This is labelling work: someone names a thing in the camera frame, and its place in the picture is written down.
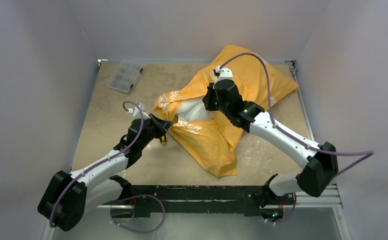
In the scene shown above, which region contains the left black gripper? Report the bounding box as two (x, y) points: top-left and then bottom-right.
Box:
(139, 113), (171, 150)

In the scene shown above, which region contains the white pillow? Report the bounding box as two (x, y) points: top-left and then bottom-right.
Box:
(176, 98), (214, 123)

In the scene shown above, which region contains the orange Mickey Mouse pillowcase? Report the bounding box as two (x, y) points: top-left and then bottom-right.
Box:
(154, 44), (299, 177)

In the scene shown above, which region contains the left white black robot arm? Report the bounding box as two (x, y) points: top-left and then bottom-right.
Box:
(37, 113), (173, 232)

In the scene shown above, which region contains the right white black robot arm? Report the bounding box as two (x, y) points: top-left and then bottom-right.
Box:
(203, 79), (338, 204)

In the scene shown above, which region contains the yellow black screwdriver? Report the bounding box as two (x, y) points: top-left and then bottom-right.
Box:
(159, 135), (167, 146)

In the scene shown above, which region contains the clear plastic organizer box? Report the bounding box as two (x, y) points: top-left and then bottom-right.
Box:
(106, 60), (144, 94)

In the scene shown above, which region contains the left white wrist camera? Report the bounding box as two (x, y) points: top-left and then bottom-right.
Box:
(127, 102), (150, 120)

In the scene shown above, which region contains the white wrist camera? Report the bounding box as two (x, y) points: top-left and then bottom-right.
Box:
(213, 65), (233, 82)
(127, 102), (150, 120)

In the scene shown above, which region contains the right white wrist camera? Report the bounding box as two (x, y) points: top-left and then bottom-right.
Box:
(213, 65), (233, 82)

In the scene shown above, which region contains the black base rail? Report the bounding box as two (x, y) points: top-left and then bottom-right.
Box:
(99, 184), (296, 220)

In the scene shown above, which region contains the aluminium frame profile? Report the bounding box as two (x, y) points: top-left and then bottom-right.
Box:
(49, 60), (343, 210)

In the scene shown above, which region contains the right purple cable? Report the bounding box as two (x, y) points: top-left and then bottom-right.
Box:
(219, 52), (375, 226)

